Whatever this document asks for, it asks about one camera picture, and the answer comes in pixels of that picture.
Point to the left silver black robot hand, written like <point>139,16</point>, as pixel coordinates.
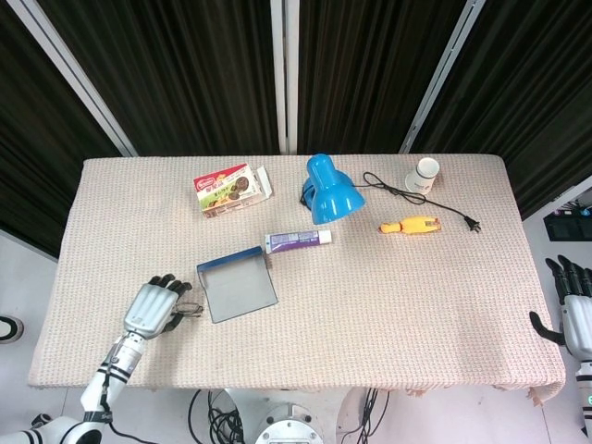
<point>148,310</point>

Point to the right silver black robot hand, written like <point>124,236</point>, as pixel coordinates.
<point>580,319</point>

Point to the wire-frame eyeglasses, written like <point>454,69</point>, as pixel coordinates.
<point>192,306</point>

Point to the blue glasses case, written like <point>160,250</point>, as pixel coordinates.
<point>236,291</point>

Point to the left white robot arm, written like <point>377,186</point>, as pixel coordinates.
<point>120,361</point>

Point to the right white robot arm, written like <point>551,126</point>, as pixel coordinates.
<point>585,393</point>

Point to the robot base with metal flange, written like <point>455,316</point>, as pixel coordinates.
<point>289,425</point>

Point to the black plastic storage bin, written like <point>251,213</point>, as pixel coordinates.
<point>566,227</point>

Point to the open cookie carton box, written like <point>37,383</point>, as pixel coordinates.
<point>226,189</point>

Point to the beige cloth-covered table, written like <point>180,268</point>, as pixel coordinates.
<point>370,300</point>

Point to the purple toothpaste tube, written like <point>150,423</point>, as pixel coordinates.
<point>296,241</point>

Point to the yellow rubber chicken toy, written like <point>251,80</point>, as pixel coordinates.
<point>411,225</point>

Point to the white paper cup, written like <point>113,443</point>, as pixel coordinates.
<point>422,178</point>

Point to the blue desk lamp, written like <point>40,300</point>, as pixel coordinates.
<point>330,194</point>

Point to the black pleated curtain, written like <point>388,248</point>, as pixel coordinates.
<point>185,69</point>

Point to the white slanted frame post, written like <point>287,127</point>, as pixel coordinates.
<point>439,78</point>
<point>78,78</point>

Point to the white upright frame post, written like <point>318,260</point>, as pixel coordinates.
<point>285,74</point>

